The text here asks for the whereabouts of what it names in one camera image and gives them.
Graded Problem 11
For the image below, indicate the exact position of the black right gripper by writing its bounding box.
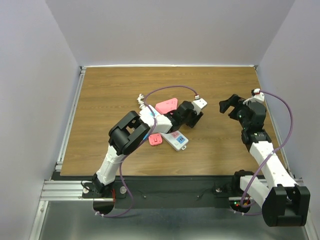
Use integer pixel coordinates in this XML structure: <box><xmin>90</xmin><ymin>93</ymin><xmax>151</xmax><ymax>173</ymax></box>
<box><xmin>218</xmin><ymin>93</ymin><xmax>250</xmax><ymax>129</ymax></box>

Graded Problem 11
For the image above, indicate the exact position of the white multicolour power strip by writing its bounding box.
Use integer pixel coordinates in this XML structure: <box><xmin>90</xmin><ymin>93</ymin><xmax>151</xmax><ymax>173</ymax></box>
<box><xmin>138</xmin><ymin>104</ymin><xmax>190</xmax><ymax>153</ymax></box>

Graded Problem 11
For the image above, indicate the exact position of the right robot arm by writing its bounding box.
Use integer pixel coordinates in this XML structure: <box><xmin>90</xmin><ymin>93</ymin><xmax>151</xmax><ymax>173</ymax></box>
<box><xmin>219</xmin><ymin>91</ymin><xmax>311</xmax><ymax>227</ymax></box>

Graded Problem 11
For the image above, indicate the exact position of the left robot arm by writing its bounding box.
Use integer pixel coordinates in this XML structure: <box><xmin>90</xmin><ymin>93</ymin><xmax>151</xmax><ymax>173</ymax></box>
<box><xmin>92</xmin><ymin>98</ymin><xmax>208</xmax><ymax>197</ymax></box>

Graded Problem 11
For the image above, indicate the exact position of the pink square plug adapter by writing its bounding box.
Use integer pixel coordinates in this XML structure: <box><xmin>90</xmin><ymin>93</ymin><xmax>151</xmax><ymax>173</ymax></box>
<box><xmin>148</xmin><ymin>133</ymin><xmax>163</xmax><ymax>147</ymax></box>

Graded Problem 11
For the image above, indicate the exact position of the pink triangular power strip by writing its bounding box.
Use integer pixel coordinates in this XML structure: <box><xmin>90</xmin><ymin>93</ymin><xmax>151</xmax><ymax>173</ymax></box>
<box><xmin>155</xmin><ymin>98</ymin><xmax>178</xmax><ymax>115</ymax></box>

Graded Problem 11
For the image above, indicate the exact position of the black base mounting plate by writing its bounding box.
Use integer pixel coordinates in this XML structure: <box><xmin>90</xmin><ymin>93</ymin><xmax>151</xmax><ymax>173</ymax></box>
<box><xmin>51</xmin><ymin>175</ymin><xmax>270</xmax><ymax>210</ymax></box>

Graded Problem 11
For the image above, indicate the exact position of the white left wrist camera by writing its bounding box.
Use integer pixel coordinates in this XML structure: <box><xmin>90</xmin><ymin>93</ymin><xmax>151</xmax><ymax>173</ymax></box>
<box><xmin>192</xmin><ymin>98</ymin><xmax>208</xmax><ymax>111</ymax></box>

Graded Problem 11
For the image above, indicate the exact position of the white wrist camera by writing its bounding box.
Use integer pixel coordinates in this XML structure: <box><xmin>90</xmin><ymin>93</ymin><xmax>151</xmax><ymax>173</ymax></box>
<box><xmin>243</xmin><ymin>88</ymin><xmax>265</xmax><ymax>105</ymax></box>
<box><xmin>192</xmin><ymin>98</ymin><xmax>208</xmax><ymax>111</ymax></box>

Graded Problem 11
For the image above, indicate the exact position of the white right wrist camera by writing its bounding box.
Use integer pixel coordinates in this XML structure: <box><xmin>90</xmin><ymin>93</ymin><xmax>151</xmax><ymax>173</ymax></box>
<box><xmin>243</xmin><ymin>88</ymin><xmax>265</xmax><ymax>105</ymax></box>

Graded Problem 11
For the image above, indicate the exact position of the white power strip cord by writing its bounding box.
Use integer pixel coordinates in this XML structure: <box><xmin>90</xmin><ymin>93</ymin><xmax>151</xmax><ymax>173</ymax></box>
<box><xmin>136</xmin><ymin>93</ymin><xmax>147</xmax><ymax>110</ymax></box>

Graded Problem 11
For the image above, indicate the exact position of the aluminium right side rail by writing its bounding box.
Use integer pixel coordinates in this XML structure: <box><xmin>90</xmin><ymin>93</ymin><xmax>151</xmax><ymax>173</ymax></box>
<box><xmin>256</xmin><ymin>64</ymin><xmax>304</xmax><ymax>179</ymax></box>

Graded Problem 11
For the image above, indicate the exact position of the aluminium rail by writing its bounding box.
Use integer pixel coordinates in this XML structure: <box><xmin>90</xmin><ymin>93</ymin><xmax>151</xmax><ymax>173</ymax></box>
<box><xmin>39</xmin><ymin>179</ymin><xmax>95</xmax><ymax>201</ymax></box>
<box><xmin>256</xmin><ymin>64</ymin><xmax>304</xmax><ymax>179</ymax></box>
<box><xmin>55</xmin><ymin>66</ymin><xmax>87</xmax><ymax>172</ymax></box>

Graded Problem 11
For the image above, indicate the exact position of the aluminium left side rail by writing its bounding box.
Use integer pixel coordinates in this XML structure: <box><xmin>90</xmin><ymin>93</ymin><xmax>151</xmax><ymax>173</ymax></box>
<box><xmin>55</xmin><ymin>66</ymin><xmax>87</xmax><ymax>172</ymax></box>

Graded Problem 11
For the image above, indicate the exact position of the aluminium front rail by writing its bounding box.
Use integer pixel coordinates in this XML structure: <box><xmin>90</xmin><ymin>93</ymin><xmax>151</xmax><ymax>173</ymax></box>
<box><xmin>39</xmin><ymin>179</ymin><xmax>95</xmax><ymax>201</ymax></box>

